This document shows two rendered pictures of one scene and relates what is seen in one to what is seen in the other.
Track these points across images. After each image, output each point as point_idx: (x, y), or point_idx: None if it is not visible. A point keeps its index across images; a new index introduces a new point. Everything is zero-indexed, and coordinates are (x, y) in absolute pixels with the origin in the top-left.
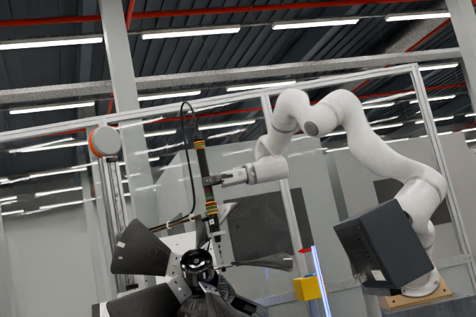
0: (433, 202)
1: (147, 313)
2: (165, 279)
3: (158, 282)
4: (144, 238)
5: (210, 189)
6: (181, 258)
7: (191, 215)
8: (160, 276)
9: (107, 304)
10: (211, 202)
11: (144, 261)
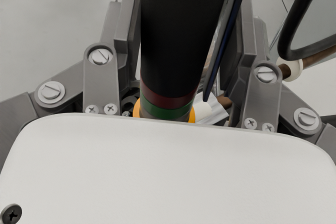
0: None
1: None
2: (319, 81)
3: (312, 69)
4: None
5: (143, 82)
6: (135, 82)
7: (290, 61)
8: (331, 68)
9: (115, 1)
10: (132, 113)
11: None
